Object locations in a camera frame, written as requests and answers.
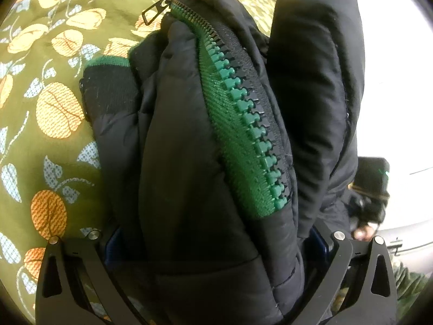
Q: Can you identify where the black puffer jacket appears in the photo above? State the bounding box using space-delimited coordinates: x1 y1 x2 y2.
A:
79 0 366 325

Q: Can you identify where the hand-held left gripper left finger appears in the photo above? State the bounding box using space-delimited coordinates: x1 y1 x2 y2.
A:
35 228 136 325

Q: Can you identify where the floral olive orange blanket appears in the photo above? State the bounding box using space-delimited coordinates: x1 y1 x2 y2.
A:
0 0 295 312

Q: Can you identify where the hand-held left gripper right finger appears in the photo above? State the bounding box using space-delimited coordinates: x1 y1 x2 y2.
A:
287 227 398 325

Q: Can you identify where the green patterned garment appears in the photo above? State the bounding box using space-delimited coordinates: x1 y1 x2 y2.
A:
394 262 428 314

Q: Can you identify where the person's right hand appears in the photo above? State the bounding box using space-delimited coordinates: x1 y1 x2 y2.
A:
347 190 386 242

